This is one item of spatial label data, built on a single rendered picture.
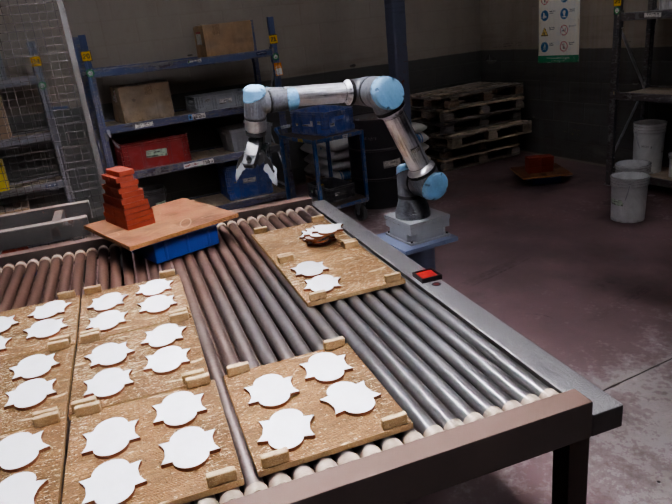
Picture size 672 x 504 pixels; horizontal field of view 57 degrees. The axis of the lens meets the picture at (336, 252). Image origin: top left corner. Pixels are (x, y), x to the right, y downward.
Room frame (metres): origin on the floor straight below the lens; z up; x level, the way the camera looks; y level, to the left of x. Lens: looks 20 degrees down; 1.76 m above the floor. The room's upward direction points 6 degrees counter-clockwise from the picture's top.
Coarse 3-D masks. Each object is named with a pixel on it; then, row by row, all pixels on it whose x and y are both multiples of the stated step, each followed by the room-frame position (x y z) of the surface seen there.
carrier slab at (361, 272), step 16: (320, 256) 2.21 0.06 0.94; (336, 256) 2.19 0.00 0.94; (352, 256) 2.18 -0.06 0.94; (368, 256) 2.16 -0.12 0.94; (288, 272) 2.08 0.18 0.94; (336, 272) 2.03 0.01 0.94; (352, 272) 2.02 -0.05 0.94; (368, 272) 2.00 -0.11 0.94; (384, 272) 1.99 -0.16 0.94; (352, 288) 1.88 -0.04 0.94; (368, 288) 1.87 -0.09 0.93; (384, 288) 1.88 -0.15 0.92
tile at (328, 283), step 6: (318, 276) 1.99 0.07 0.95; (324, 276) 1.98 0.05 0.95; (330, 276) 1.98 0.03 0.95; (306, 282) 1.95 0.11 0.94; (312, 282) 1.94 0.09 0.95; (318, 282) 1.93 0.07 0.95; (324, 282) 1.93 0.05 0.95; (330, 282) 1.92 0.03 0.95; (336, 282) 1.92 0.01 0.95; (306, 288) 1.89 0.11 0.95; (312, 288) 1.89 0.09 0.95; (318, 288) 1.88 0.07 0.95; (324, 288) 1.88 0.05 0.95; (330, 288) 1.87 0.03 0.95; (336, 288) 1.89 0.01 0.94
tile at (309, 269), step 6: (300, 264) 2.12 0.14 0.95; (306, 264) 2.12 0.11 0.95; (312, 264) 2.11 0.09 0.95; (318, 264) 2.10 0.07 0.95; (294, 270) 2.08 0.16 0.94; (300, 270) 2.06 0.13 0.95; (306, 270) 2.06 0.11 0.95; (312, 270) 2.05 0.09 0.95; (318, 270) 2.04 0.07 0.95; (324, 270) 2.05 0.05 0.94; (300, 276) 2.03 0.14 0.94; (306, 276) 2.01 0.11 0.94; (312, 276) 2.01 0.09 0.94
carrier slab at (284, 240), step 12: (288, 228) 2.61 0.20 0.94; (300, 228) 2.59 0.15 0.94; (264, 240) 2.48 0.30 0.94; (276, 240) 2.46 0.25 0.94; (288, 240) 2.45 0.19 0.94; (300, 240) 2.43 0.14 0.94; (336, 240) 2.38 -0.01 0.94; (264, 252) 2.37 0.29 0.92; (276, 252) 2.31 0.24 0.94; (300, 252) 2.28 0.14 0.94; (312, 252) 2.27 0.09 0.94; (324, 252) 2.26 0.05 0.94
